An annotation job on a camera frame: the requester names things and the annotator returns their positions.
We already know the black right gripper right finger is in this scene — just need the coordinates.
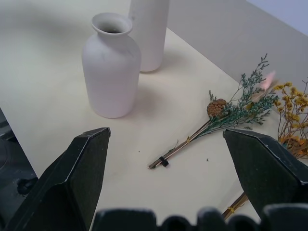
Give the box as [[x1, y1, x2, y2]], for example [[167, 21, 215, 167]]
[[222, 128, 308, 219]]

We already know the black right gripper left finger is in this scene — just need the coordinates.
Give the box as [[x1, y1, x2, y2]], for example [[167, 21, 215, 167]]
[[5, 127, 111, 231]]

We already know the short white ceramic vase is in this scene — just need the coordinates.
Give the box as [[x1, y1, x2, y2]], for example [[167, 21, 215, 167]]
[[81, 13, 142, 119]]

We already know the tall white cylinder vase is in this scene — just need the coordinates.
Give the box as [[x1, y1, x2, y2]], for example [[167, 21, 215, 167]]
[[128, 0, 170, 72]]

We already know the yellow dried flower bundle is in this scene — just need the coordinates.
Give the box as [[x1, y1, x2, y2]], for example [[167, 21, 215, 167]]
[[221, 77, 308, 220]]

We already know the green pinecone dried flower bundle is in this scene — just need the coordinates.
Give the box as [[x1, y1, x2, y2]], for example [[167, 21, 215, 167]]
[[147, 53, 280, 169]]

